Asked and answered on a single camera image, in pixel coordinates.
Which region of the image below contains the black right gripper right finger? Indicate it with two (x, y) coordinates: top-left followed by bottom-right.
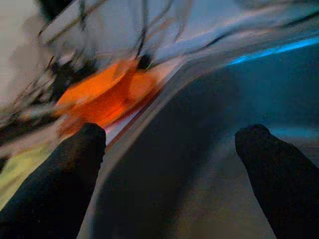
(234, 123), (319, 239)

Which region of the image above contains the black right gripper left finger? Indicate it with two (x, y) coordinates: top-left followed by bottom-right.
(0, 122), (107, 239)

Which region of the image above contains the green plate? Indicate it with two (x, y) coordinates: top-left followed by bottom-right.
(0, 146), (50, 207)

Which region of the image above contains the stainless steel sink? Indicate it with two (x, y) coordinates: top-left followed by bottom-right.
(76, 22), (319, 239)

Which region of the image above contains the orange bowl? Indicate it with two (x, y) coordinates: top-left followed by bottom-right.
(56, 61), (140, 108)

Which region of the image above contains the orange plate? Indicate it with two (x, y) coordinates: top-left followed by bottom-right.
(59, 72), (161, 135)

